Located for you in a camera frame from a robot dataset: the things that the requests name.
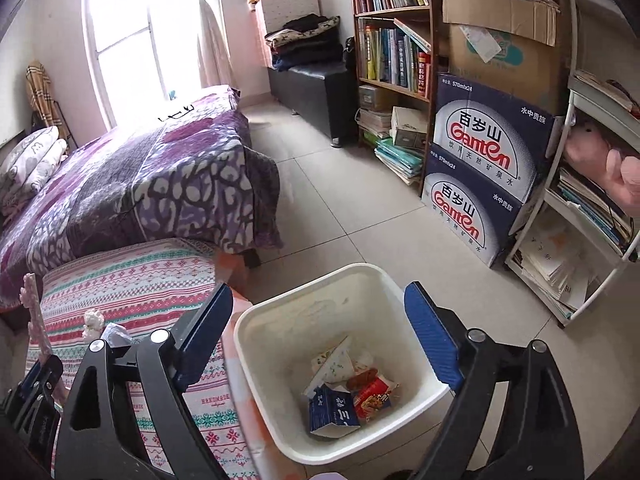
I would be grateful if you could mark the blue water bottle carton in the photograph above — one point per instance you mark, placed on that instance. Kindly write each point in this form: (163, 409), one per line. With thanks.
(465, 215)
(490, 135)

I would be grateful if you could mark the bed with purple blanket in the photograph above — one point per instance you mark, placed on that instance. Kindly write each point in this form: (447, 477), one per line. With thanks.
(150, 180)

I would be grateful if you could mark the row of thick books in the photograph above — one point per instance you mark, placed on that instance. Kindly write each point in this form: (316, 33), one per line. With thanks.
(395, 57)

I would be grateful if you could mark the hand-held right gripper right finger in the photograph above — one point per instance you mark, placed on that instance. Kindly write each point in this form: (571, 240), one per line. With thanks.
(432, 337)

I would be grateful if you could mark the beige plaid cloth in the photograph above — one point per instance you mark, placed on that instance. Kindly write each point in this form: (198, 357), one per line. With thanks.
(45, 95)

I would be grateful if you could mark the pale pink curtain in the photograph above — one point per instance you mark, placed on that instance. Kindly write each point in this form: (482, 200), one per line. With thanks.
(210, 45)

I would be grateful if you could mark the black eyeglasses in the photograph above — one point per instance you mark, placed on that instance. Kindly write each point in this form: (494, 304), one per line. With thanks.
(176, 111)

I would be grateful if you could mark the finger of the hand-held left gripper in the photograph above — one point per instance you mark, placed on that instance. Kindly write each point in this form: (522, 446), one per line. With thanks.
(47, 375)

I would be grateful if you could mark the wooden bookshelf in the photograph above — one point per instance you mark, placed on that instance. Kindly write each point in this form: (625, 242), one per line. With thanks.
(435, 35)

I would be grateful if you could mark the bright window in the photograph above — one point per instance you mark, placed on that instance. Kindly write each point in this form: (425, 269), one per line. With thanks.
(135, 35)

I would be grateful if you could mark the stack of folded clothes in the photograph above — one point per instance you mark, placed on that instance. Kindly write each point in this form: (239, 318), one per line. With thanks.
(305, 42)

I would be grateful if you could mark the brown cardboard box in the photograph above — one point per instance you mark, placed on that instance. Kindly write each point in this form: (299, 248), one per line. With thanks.
(525, 70)

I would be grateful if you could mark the cream plastic waste bin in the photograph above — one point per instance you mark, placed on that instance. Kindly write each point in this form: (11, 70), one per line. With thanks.
(280, 320)

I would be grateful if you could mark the black bag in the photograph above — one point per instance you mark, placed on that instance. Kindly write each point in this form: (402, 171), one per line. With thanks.
(350, 57)

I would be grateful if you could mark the pink plush toy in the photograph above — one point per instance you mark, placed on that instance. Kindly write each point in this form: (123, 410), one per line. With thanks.
(605, 160)

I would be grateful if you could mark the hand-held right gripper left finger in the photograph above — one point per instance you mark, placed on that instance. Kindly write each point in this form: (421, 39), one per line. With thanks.
(202, 335)

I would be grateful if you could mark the blue drink carton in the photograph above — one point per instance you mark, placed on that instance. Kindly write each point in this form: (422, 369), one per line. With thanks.
(330, 412)

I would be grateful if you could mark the stacked pillows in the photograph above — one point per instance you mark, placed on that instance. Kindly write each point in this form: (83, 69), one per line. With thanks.
(30, 165)

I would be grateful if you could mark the red snack packet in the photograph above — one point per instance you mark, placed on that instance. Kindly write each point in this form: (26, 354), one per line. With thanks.
(374, 396)

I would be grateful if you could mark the stack of white papers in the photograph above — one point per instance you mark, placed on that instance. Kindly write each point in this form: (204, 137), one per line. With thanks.
(550, 265)

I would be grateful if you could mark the pink drawer cabinet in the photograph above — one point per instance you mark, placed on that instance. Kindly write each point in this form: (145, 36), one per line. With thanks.
(287, 10)

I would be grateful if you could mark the crumpled pale blue paper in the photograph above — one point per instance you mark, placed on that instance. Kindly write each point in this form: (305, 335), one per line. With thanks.
(116, 335)

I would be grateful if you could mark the row of slanted books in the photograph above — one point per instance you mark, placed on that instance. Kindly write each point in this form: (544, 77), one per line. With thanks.
(590, 205)

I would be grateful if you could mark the stack of teal books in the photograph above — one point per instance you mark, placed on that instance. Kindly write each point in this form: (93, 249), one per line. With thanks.
(400, 162)

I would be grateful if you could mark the black metal clothes rack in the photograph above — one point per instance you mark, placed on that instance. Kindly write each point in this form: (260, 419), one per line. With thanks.
(64, 125)

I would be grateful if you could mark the orange brown wrapper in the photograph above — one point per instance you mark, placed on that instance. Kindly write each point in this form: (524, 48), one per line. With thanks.
(362, 378)

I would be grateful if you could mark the floral paper cup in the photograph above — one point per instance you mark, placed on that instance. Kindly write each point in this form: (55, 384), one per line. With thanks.
(332, 365)

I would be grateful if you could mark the black storage bench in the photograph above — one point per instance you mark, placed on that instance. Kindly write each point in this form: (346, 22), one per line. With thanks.
(310, 95)

